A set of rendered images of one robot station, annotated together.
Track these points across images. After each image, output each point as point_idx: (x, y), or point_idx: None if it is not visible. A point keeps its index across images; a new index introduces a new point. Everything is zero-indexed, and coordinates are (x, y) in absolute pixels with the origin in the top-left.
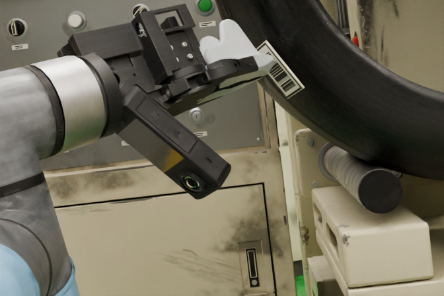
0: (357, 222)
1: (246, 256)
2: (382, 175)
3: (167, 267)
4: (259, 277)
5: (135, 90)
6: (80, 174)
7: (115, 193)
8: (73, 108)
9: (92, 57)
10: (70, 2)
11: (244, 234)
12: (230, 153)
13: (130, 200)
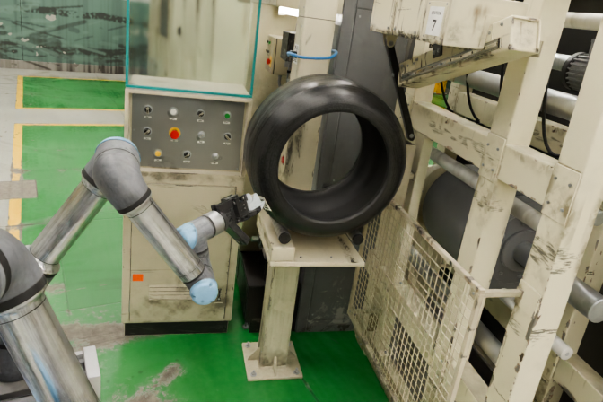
0: (275, 241)
1: None
2: (286, 234)
3: (194, 211)
4: None
5: (231, 220)
6: (166, 172)
7: (179, 181)
8: (218, 230)
9: (222, 213)
10: (172, 103)
11: None
12: (225, 172)
13: (184, 185)
